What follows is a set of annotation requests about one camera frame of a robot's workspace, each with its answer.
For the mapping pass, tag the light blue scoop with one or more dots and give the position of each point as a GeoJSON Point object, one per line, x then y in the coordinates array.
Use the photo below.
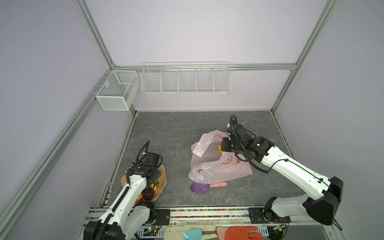
{"type": "Point", "coordinates": [193, 234]}

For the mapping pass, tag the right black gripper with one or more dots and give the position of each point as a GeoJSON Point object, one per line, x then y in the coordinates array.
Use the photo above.
{"type": "Point", "coordinates": [225, 142]}

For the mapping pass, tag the pink wavy plate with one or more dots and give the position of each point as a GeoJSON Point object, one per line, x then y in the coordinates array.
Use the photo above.
{"type": "Point", "coordinates": [158, 187]}

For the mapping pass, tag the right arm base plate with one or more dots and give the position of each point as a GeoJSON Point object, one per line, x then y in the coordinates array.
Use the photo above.
{"type": "Point", "coordinates": [258, 215]}

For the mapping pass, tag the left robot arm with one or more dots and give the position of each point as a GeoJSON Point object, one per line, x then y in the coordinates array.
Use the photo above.
{"type": "Point", "coordinates": [126, 215]}

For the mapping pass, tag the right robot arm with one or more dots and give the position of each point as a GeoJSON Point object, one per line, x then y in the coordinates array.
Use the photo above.
{"type": "Point", "coordinates": [322, 195]}

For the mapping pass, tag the pink plastic bag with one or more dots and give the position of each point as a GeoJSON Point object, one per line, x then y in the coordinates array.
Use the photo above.
{"type": "Point", "coordinates": [208, 166]}

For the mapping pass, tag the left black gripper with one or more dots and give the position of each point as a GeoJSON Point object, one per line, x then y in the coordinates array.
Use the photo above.
{"type": "Point", "coordinates": [157, 175]}

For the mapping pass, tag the red orange glove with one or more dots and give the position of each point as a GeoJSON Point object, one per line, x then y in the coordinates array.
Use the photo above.
{"type": "Point", "coordinates": [243, 233]}

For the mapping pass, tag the beige cloth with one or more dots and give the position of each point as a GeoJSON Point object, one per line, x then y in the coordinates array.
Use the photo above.
{"type": "Point", "coordinates": [176, 232]}

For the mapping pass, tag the small white mesh basket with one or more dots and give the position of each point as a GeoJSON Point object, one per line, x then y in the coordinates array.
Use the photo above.
{"type": "Point", "coordinates": [119, 90]}

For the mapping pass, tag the purple scoop with pink handle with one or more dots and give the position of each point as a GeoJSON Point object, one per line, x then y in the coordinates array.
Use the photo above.
{"type": "Point", "coordinates": [202, 189]}

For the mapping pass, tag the long white wire basket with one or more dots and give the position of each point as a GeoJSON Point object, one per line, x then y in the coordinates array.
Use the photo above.
{"type": "Point", "coordinates": [186, 78]}

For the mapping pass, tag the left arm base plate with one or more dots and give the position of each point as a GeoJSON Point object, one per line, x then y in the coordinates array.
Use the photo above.
{"type": "Point", "coordinates": [161, 217]}

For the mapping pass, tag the dark brown round fruit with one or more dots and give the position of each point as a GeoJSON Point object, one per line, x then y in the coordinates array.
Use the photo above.
{"type": "Point", "coordinates": [148, 194]}

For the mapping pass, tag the yellow banana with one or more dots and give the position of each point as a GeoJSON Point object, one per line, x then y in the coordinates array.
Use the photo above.
{"type": "Point", "coordinates": [220, 149]}

